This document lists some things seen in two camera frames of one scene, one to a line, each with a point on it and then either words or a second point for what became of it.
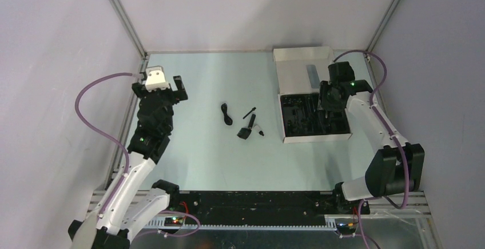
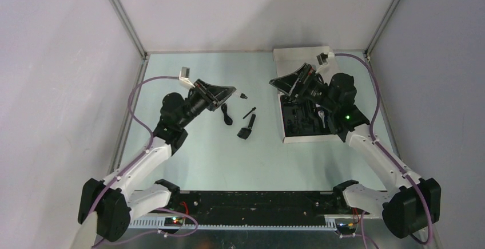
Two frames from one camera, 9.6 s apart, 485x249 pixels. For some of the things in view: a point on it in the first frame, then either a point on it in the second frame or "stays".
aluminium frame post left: x=122 y=15 stays
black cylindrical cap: x=251 y=121 stays
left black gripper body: x=167 y=97 -> x=198 y=102
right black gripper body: x=326 y=97 -> x=314 y=91
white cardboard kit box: x=300 y=70 stays
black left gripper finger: x=181 y=94 -> x=216 y=103
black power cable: x=228 y=121 stays
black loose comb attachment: x=244 y=133 stays
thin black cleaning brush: x=253 y=109 stays
